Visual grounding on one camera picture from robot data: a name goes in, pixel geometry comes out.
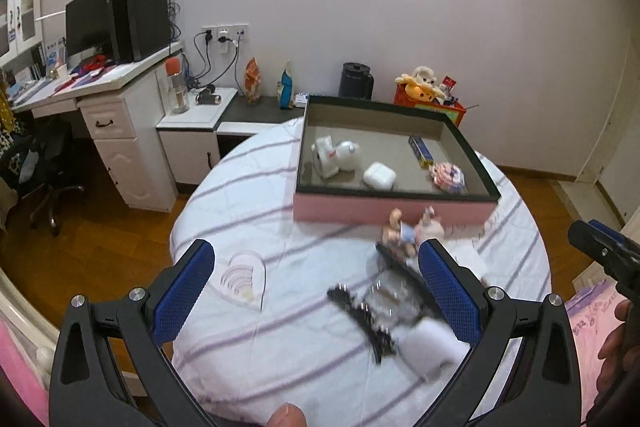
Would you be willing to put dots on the stack of books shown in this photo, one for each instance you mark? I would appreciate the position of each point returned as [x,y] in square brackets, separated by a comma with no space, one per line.
[35,87]

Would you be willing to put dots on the clear bottle with orange cap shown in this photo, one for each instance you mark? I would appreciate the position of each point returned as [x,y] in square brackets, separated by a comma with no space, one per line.
[177,92]

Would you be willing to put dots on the pink printed blanket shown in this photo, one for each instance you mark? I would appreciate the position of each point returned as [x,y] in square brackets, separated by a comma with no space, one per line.
[585,332]

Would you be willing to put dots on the person's left hand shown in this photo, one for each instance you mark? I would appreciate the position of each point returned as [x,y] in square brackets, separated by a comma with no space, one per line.
[287,416]

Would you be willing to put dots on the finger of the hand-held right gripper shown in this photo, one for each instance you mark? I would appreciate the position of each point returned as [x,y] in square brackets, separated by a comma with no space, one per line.
[595,243]

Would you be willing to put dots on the white curved plastic device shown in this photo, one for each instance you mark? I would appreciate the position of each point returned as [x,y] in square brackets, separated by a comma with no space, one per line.
[430,347]

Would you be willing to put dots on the small black device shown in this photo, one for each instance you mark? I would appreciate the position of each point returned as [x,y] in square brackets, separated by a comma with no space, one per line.
[207,97]

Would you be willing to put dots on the black remote control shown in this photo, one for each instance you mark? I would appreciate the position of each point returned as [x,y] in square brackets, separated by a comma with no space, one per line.
[400,269]

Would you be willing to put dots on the black office chair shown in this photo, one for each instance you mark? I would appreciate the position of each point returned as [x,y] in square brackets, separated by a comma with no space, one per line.
[50,162]

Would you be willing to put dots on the orange crate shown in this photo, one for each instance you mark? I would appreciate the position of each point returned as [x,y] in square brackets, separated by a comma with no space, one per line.
[450,112]

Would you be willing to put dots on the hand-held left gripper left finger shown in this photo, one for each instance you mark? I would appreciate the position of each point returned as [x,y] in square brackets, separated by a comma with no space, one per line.
[185,292]

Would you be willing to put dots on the pink pig figurine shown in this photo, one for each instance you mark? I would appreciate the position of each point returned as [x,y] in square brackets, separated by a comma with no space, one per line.
[405,234]

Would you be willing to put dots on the black computer monitor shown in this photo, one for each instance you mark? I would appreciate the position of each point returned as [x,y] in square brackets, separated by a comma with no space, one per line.
[90,22]

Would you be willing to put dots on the pink block figure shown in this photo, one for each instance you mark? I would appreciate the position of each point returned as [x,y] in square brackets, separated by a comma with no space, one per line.
[447,176]

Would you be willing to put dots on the black kettle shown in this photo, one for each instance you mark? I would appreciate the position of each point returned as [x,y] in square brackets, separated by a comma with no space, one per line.
[355,82]

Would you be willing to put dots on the pink box with dark rim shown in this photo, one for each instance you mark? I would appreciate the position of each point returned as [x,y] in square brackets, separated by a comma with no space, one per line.
[390,209]

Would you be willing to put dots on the black computer tower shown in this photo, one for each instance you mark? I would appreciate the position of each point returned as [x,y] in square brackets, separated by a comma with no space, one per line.
[142,19]

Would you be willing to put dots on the blue snack bag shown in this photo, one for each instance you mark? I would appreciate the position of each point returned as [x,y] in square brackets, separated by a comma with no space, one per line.
[285,87]

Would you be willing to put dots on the white door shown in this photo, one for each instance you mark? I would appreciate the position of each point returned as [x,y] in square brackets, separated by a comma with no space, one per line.
[620,147]

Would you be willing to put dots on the yellow patterned cloth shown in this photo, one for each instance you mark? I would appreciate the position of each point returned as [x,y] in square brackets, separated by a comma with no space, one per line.
[6,107]

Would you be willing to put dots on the blue and gold box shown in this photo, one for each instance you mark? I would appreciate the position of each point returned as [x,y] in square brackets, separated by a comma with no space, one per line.
[420,151]

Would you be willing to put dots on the low white cabinet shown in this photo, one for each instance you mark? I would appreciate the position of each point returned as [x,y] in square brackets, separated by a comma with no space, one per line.
[190,147]

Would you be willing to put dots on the clear glass ashtray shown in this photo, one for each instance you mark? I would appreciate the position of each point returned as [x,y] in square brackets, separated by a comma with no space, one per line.
[390,302]

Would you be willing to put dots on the yellow plush toy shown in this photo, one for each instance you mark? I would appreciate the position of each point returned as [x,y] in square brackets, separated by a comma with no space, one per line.
[420,89]

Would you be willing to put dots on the white glass-door cabinet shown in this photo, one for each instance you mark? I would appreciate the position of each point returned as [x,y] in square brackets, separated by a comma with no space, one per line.
[27,7]

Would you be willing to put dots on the white wall socket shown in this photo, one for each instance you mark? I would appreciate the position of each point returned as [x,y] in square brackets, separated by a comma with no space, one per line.
[225,32]

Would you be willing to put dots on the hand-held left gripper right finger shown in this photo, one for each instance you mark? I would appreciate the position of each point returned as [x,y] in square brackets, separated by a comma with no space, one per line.
[447,294]

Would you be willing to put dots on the white curved bed frame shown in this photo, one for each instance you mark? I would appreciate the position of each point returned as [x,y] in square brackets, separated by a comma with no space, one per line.
[25,307]

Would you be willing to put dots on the orange snack bag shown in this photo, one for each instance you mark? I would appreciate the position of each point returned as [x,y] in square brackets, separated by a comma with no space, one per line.
[253,79]

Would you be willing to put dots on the white desk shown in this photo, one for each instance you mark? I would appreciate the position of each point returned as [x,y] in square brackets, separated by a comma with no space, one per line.
[135,147]

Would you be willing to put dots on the white earbuds case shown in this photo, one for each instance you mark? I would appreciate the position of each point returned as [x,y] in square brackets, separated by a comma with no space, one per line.
[379,176]

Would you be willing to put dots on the pink cushion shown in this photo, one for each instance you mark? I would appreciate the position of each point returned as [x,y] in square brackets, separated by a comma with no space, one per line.
[20,382]

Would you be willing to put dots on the person's right hand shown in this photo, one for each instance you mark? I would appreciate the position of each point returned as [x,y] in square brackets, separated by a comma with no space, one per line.
[615,342]

